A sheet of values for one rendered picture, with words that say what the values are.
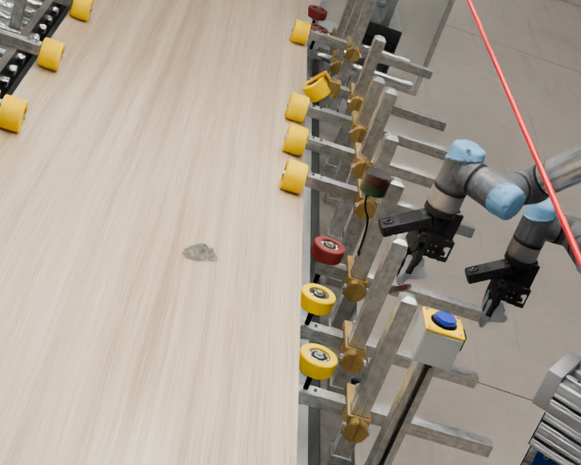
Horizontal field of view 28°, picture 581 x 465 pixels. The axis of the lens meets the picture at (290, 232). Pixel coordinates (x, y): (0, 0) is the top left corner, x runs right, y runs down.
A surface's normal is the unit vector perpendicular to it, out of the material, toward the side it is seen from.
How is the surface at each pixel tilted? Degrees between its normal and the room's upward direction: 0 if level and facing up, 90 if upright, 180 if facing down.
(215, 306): 0
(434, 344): 90
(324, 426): 0
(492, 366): 0
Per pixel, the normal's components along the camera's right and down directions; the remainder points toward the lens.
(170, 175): 0.32, -0.84
